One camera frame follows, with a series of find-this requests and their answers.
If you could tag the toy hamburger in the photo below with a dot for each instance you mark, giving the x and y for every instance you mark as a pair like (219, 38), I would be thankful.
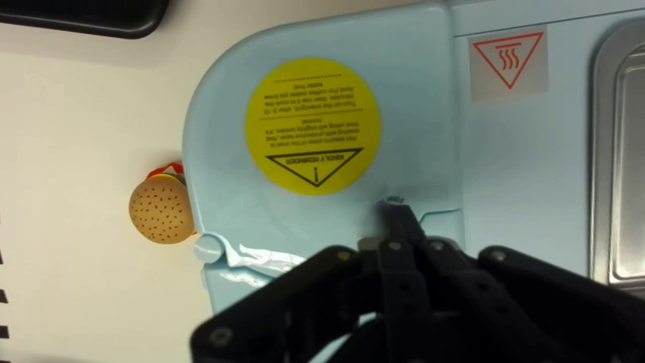
(159, 206)

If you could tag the black grill tray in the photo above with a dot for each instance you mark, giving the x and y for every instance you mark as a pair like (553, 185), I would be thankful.
(124, 18)

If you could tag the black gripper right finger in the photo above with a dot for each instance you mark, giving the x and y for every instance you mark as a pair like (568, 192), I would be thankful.
(498, 306)

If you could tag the yellow round warning sticker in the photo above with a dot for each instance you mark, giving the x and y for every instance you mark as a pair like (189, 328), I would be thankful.
(312, 126)

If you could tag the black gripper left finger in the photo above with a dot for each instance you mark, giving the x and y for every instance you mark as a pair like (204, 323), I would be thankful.
(330, 305)

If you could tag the light blue toaster oven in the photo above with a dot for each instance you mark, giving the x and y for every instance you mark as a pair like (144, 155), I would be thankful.
(556, 173)

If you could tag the red triangle heat sticker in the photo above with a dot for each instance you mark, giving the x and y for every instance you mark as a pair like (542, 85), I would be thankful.
(508, 63)

